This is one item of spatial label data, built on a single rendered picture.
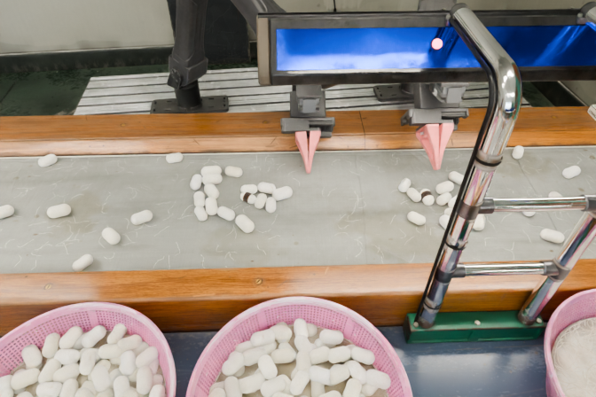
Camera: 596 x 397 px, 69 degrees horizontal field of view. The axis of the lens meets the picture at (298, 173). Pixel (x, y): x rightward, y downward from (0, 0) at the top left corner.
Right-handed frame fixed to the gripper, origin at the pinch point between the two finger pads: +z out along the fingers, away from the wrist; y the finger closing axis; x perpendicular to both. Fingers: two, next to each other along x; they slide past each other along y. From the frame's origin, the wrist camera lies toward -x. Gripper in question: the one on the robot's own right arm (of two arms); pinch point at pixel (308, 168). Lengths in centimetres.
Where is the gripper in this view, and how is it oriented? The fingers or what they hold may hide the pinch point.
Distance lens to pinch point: 82.2
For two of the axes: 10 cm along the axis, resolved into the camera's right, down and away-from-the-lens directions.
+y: 10.0, -0.2, 0.1
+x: -0.1, 1.4, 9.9
